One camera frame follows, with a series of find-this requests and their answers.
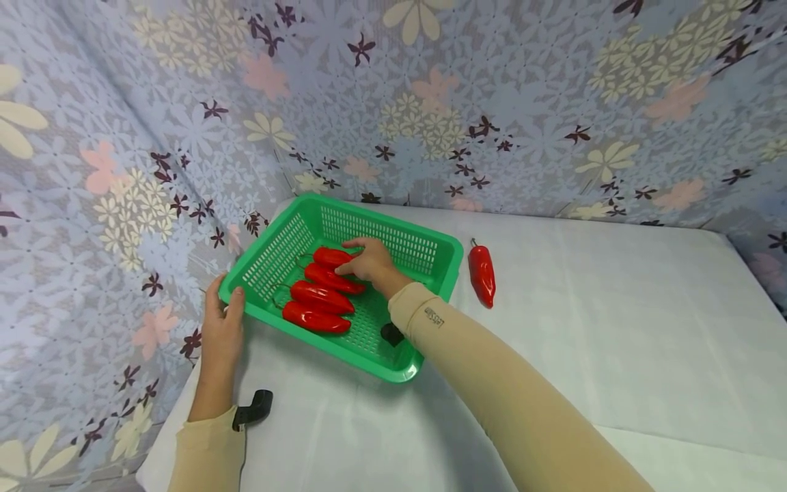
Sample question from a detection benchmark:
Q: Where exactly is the person's right hand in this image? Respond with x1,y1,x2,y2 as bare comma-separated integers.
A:
335,236,414,299

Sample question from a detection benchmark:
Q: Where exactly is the person's left hand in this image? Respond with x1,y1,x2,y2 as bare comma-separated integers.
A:
200,273,246,381

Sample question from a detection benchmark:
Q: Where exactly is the red chili pepper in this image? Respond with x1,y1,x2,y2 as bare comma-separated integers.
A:
467,237,497,310
296,247,357,270
303,262,368,296
272,280,357,316
281,301,353,336

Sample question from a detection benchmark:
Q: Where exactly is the green plastic basket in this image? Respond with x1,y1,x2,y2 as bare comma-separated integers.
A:
217,193,465,384

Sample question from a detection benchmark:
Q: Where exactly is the person's left forearm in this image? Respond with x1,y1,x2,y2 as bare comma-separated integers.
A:
166,374,247,492

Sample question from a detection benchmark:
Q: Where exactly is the person's right forearm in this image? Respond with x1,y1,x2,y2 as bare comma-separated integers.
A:
382,275,657,492

